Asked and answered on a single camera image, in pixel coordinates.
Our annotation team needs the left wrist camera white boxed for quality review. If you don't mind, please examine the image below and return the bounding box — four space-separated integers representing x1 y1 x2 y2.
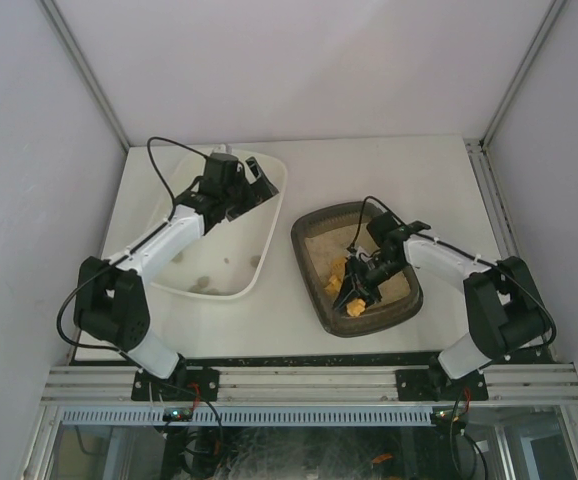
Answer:
211 144 232 155

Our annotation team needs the grey slotted cable duct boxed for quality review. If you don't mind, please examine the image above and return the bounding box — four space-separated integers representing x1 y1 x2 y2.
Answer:
62 406 433 427

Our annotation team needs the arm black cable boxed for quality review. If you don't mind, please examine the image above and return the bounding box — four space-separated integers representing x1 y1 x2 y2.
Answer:
56 136 210 351
346 195 558 351

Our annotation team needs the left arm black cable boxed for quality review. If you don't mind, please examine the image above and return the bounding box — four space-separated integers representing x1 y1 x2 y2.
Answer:
56 136 210 351

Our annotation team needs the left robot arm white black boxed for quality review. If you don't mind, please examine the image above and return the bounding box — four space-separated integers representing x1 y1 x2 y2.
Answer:
69 153 283 379

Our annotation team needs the yellow litter scoop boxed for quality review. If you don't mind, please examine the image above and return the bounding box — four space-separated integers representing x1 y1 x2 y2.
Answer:
324 256 366 318

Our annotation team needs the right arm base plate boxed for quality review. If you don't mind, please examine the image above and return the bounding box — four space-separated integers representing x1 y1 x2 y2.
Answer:
395 353 489 402

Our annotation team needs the aluminium front rail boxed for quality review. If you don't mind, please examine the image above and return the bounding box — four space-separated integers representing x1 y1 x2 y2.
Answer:
41 364 578 406

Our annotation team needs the white plastic tub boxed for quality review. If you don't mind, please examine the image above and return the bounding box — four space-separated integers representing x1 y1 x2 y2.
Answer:
152 149 287 300

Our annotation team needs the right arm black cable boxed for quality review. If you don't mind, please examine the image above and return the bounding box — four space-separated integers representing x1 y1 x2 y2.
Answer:
346 195 558 351

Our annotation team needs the dark grey litter box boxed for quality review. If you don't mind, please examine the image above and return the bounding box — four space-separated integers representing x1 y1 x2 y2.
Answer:
291 200 423 338

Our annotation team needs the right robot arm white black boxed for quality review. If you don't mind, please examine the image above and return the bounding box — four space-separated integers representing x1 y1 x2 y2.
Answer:
333 211 557 381

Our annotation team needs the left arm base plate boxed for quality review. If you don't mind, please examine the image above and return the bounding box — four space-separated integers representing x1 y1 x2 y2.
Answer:
131 365 220 402

